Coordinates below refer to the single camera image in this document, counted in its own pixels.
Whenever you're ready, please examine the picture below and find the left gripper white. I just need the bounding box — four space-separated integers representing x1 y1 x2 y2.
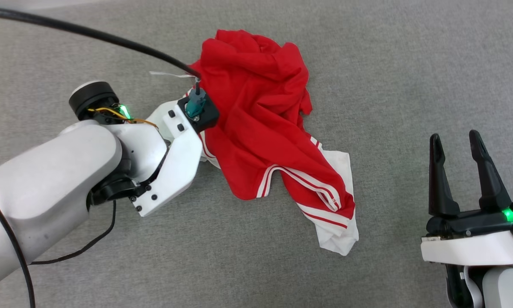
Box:
130 102 204 217

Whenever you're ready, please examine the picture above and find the right gripper dark white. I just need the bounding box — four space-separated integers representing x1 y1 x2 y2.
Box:
421 130 513 267

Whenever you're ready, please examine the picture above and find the red and white basketball jersey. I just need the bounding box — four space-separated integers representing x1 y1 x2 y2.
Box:
188 29 360 256

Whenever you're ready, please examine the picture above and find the grey fabric sofa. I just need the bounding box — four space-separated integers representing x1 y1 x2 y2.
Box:
0 0 513 308

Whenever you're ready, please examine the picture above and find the white cable label tag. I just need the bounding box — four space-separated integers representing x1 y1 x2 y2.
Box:
150 71 196 80

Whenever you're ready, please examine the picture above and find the thick black camera cable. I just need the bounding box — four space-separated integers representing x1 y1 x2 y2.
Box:
0 6 201 82

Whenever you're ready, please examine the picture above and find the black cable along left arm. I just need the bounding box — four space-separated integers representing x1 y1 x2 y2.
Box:
0 185 35 308

